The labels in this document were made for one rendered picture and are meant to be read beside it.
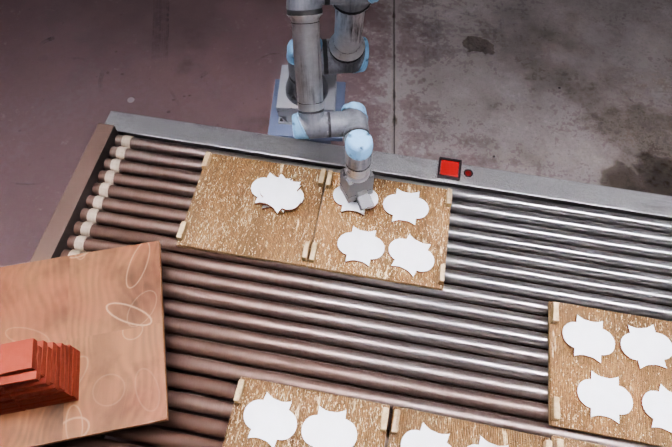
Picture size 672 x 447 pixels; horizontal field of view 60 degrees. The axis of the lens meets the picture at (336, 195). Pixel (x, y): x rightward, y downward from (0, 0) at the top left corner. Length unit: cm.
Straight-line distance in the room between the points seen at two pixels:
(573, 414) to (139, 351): 115
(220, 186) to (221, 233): 17
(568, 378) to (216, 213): 114
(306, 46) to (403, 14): 229
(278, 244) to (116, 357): 55
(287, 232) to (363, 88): 173
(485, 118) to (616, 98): 78
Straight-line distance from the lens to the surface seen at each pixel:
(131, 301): 172
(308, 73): 164
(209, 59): 364
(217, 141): 208
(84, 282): 178
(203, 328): 177
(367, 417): 165
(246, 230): 185
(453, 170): 200
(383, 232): 184
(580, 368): 181
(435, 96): 343
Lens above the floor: 256
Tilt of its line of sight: 59 degrees down
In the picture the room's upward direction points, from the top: 1 degrees clockwise
